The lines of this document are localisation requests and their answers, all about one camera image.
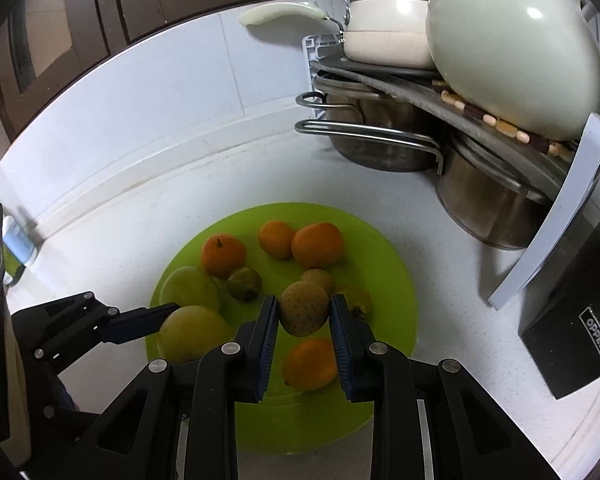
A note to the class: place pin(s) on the white ceramic pot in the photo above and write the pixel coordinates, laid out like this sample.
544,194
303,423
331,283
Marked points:
515,45

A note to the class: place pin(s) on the blue and white bottle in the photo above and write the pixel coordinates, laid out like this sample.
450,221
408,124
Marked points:
20,242

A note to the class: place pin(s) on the wide steel pot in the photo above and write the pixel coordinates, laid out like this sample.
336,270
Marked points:
380,145

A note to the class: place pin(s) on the small green container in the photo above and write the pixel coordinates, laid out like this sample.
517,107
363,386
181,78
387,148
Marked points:
11,272

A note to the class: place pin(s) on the green apple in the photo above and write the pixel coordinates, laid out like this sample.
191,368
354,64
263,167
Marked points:
187,287

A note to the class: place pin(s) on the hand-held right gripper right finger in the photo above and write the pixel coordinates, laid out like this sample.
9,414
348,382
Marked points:
344,355

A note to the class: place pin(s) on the white pot rack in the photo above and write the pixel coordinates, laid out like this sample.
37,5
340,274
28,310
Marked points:
545,255

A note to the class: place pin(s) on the green plate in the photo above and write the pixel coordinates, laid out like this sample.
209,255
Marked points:
380,270

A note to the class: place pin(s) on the tan round fruit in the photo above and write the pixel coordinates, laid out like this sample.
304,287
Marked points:
304,315

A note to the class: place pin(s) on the small yellowish fruit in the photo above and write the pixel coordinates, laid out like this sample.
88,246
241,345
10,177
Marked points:
357,302

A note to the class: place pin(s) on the small green fruit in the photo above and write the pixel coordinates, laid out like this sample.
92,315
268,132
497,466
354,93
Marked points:
245,284
320,279

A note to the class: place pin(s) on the large round orange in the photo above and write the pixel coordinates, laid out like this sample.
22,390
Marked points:
317,245

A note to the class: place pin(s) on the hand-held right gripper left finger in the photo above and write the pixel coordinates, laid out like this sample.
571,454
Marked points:
265,350

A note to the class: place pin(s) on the dark wooden cabinet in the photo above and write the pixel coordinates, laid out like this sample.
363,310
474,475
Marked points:
130,0

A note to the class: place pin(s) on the orange with stem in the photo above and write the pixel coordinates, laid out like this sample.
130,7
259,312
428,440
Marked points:
222,256

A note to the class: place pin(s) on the small orange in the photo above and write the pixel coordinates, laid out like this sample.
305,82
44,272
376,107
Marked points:
276,240
307,365

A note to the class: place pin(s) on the beaded wooden trivet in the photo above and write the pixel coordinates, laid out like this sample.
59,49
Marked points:
500,125

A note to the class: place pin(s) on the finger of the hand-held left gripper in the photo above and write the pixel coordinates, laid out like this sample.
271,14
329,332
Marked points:
85,357
135,322

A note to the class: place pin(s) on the steel pot with lid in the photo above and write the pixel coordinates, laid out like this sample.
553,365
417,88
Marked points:
490,200

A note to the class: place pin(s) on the black knife block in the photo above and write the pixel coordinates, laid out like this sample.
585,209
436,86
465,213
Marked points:
575,310

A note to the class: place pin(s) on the yellow pear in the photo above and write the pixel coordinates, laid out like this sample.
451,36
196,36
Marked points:
195,335

